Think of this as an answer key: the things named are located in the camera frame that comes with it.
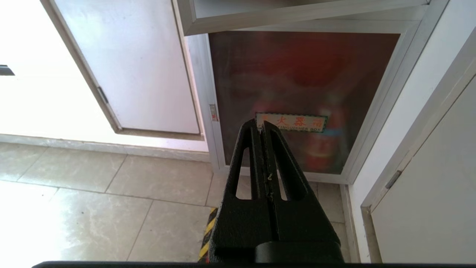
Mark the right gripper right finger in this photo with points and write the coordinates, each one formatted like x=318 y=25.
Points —
x=301 y=223

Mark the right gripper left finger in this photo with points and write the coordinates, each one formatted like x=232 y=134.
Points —
x=241 y=223

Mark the red fire extinguisher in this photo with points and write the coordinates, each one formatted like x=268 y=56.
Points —
x=327 y=141

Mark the white cabinet label sticker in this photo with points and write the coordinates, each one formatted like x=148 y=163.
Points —
x=293 y=122

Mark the small cabinet door latch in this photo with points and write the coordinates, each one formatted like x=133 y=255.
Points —
x=213 y=112

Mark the white door with hinge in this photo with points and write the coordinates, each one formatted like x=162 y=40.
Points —
x=427 y=186
x=130 y=63

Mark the glass extinguisher cabinet door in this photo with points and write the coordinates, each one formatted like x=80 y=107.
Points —
x=297 y=82

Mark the yellow black hazard tape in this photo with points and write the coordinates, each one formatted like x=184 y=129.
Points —
x=206 y=234

